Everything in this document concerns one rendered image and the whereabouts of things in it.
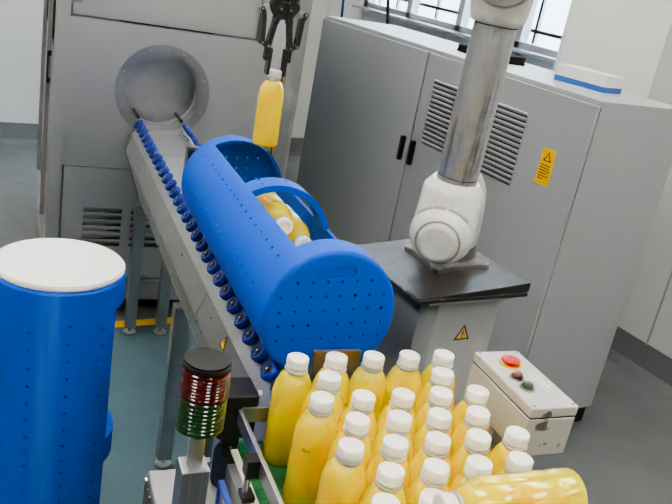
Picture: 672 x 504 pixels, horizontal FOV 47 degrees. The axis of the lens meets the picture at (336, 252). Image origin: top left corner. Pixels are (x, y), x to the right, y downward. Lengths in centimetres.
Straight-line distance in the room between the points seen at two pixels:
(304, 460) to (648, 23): 328
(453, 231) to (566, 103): 136
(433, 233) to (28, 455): 104
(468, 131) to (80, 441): 113
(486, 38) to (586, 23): 264
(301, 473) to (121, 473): 162
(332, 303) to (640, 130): 194
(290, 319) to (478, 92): 70
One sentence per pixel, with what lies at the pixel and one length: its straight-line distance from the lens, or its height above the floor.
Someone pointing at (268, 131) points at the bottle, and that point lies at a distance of 216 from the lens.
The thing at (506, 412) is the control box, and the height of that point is 105.
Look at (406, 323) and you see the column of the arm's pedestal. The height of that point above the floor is 87.
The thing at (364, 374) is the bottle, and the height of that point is 107.
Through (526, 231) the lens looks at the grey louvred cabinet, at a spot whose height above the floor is 87.
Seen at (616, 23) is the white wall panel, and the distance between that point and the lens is 432.
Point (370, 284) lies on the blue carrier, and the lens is 156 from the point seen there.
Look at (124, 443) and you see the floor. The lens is 301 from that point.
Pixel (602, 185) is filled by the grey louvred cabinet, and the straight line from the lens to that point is 318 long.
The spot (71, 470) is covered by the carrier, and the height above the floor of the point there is 58.
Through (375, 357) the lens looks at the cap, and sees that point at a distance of 141.
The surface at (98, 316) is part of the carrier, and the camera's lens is 174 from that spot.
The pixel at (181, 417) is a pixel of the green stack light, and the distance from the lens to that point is 102.
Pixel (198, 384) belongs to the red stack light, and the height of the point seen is 124.
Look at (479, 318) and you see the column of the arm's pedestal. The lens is 220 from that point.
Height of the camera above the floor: 175
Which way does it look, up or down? 20 degrees down
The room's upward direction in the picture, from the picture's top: 11 degrees clockwise
